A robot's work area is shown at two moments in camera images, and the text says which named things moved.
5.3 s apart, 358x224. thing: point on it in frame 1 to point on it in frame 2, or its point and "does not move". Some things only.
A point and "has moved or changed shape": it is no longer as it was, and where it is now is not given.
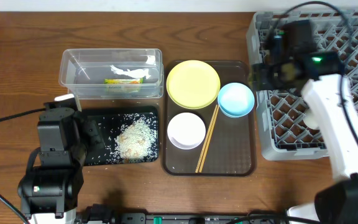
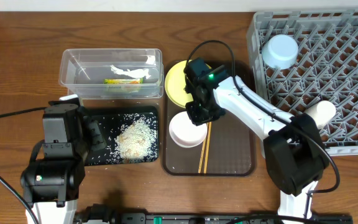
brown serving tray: x=232 y=149 does not move
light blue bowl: x=235 y=99 has moved or changed shape
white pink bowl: x=186 y=130 does not move
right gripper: x=260 y=76 to x=202 y=115
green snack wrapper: x=123 y=81 does not move
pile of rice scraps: x=137 y=139 does not move
